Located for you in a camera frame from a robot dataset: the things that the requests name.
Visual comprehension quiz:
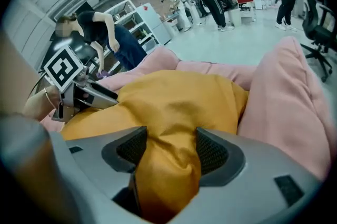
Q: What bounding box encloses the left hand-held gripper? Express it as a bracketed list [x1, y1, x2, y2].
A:
[43, 45, 118, 123]

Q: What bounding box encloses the orange cushion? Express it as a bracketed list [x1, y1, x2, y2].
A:
[60, 69, 250, 223]

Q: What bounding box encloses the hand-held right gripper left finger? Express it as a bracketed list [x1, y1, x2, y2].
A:
[101, 125, 148, 218]

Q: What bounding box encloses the white shelving unit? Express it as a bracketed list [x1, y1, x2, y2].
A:
[104, 0, 161, 54]

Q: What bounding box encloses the black office chair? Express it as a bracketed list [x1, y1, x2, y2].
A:
[292, 0, 337, 83]

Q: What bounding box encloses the person's left forearm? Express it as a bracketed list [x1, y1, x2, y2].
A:
[22, 84, 63, 122]

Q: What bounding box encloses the purple box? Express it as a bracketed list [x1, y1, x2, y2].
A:
[95, 69, 111, 79]

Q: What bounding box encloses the beige trash bin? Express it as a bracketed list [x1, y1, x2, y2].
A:
[227, 8, 242, 28]

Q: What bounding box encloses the pink pet bed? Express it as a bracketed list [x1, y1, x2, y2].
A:
[39, 36, 337, 181]

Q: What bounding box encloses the thin gold bracelet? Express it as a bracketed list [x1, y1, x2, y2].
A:
[43, 87, 58, 110]

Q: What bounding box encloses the white refrigerator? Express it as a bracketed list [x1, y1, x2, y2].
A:
[135, 2, 172, 46]

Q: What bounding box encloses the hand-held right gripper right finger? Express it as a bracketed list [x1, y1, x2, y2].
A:
[195, 126, 246, 187]

